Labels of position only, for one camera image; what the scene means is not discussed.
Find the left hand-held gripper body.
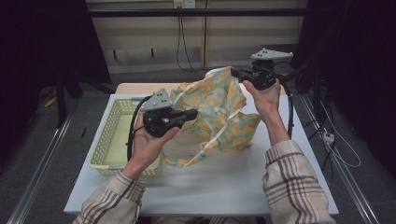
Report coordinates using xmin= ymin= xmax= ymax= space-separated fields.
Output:
xmin=141 ymin=88 xmax=185 ymax=139

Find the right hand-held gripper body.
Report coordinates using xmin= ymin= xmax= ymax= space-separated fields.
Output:
xmin=248 ymin=47 xmax=294 ymax=91

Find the orange floral cloth bag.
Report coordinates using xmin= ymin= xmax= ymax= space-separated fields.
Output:
xmin=162 ymin=65 xmax=262 ymax=169

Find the pale yellow plastic basket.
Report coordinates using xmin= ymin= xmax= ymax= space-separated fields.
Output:
xmin=89 ymin=97 xmax=163 ymax=177

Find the person's right hand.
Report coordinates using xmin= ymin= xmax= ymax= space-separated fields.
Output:
xmin=242 ymin=79 xmax=286 ymax=124

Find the person's left hand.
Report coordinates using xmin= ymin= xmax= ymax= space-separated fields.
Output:
xmin=121 ymin=112 xmax=181 ymax=181

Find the black metal bar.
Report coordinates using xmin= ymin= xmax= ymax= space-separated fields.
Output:
xmin=88 ymin=8 xmax=308 ymax=18

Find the white power strip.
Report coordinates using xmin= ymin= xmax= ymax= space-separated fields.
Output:
xmin=322 ymin=132 xmax=336 ymax=145

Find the black metal stand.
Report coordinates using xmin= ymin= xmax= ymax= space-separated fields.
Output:
xmin=53 ymin=70 xmax=114 ymax=129

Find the dark curtain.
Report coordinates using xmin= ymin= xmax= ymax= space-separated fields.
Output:
xmin=290 ymin=0 xmax=396 ymax=180
xmin=0 ymin=0 xmax=112 ymax=166

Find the left hand-held gripper black cable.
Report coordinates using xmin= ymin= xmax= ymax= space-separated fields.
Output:
xmin=125 ymin=94 xmax=154 ymax=163

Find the hand-held gripper black cable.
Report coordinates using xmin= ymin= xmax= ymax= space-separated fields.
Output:
xmin=273 ymin=74 xmax=296 ymax=140
xmin=125 ymin=94 xmax=154 ymax=163

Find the right hand-held gripper black cable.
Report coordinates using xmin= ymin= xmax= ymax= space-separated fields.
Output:
xmin=273 ymin=74 xmax=296 ymax=140

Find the black hanging cable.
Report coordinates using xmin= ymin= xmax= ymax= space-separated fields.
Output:
xmin=176 ymin=15 xmax=292 ymax=75
xmin=179 ymin=15 xmax=208 ymax=80

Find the white wall socket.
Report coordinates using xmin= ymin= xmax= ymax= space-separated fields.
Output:
xmin=173 ymin=0 xmax=197 ymax=9

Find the white floor cable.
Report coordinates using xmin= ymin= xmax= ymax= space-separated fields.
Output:
xmin=319 ymin=102 xmax=362 ymax=169

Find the metal floor rail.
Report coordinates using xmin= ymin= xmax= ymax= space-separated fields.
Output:
xmin=298 ymin=92 xmax=380 ymax=224
xmin=7 ymin=114 xmax=77 ymax=224

